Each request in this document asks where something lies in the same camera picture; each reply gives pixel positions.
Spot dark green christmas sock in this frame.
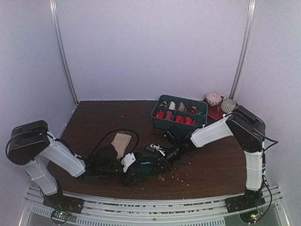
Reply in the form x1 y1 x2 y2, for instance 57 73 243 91
136 156 159 176

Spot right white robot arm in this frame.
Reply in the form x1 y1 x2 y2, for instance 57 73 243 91
147 105 278 208

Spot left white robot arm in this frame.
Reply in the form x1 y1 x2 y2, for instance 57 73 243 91
6 120 142 209

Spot red socks in box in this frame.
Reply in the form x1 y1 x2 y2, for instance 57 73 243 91
155 110 195 125

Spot beige striped sock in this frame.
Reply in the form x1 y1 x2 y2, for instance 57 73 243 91
111 132 132 159

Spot maroon rolled sock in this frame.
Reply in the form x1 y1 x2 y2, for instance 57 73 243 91
164 111 174 121

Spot green divided storage box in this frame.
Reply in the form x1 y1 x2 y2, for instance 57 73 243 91
151 95 208 132

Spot cream rolled sock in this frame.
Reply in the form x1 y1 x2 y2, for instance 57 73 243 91
168 101 177 110

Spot red round plate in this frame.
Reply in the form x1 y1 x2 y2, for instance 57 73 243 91
204 96 228 120

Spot pink patterned bowl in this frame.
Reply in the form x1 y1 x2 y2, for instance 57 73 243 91
206 93 222 106

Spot white striped cup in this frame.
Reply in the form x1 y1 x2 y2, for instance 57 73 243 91
221 98 236 113

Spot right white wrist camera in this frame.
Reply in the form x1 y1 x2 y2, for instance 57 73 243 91
150 144 166 156

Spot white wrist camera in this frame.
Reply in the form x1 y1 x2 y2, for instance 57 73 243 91
120 153 136 173
150 144 166 156

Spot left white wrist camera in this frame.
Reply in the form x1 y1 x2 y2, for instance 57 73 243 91
120 153 136 173

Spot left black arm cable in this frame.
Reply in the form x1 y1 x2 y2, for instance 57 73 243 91
87 128 140 163

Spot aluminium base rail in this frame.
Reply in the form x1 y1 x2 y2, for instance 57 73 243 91
17 186 292 226

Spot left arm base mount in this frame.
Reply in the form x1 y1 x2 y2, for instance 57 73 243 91
43 195 84 214

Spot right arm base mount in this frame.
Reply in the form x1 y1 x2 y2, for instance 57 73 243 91
225 194 266 213

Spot right aluminium corner post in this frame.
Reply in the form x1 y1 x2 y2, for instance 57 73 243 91
229 0 257 101

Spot aluminium corner post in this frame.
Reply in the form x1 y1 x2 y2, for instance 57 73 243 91
229 0 257 101
49 0 79 105

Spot left aluminium corner post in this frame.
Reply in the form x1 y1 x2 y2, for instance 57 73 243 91
49 0 79 105

